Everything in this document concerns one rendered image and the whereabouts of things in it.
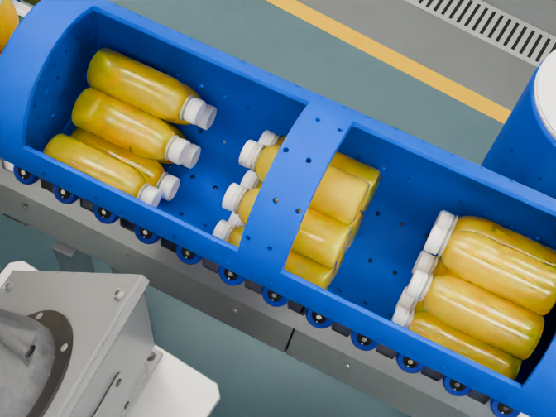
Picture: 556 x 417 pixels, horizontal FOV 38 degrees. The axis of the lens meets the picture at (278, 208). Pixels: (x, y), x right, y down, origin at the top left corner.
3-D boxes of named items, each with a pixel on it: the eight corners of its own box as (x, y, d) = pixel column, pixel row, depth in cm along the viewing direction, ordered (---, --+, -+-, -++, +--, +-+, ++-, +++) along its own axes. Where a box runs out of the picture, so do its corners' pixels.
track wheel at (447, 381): (478, 381, 116) (479, 373, 117) (449, 366, 116) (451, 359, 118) (465, 404, 118) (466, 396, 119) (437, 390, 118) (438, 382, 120)
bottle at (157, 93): (89, 93, 125) (182, 136, 123) (80, 71, 119) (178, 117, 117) (112, 60, 128) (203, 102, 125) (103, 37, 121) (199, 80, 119)
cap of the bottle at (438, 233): (445, 231, 111) (433, 225, 111) (448, 227, 107) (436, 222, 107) (433, 256, 111) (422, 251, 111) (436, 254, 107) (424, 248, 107)
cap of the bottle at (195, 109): (184, 125, 122) (195, 129, 122) (182, 112, 119) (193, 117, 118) (197, 104, 123) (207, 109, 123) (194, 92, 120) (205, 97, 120)
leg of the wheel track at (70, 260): (108, 357, 214) (72, 261, 158) (89, 347, 215) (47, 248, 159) (119, 338, 216) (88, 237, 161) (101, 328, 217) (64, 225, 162)
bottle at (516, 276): (559, 272, 110) (448, 222, 112) (572, 270, 103) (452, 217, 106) (539, 317, 109) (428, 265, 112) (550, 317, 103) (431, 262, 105)
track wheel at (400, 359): (430, 357, 117) (432, 350, 119) (402, 343, 117) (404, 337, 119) (418, 381, 119) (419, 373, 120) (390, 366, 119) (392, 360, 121)
